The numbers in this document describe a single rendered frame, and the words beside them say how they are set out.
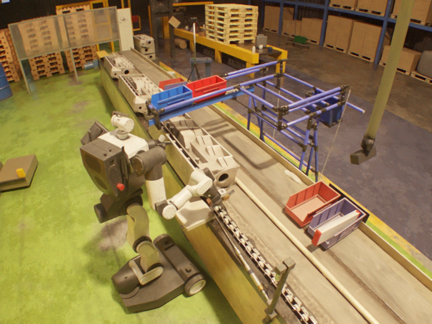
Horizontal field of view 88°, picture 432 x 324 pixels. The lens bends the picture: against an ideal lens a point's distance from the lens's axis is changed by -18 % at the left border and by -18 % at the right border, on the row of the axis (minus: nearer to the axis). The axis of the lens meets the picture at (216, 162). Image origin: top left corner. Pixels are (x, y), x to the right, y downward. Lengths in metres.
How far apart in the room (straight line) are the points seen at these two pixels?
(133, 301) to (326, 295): 1.36
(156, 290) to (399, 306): 1.64
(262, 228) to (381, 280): 0.80
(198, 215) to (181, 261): 0.63
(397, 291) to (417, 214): 1.98
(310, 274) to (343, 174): 2.29
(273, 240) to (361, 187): 2.12
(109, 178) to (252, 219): 0.97
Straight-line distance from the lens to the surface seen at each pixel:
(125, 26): 7.64
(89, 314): 2.45
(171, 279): 2.22
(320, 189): 2.03
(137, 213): 1.62
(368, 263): 1.81
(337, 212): 1.95
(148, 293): 2.19
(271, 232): 1.75
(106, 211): 1.57
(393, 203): 3.61
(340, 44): 11.72
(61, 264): 2.83
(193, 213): 1.77
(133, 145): 1.34
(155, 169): 1.26
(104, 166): 1.27
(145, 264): 2.11
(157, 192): 1.31
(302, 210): 1.93
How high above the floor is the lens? 2.09
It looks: 36 degrees down
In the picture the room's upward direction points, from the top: straight up
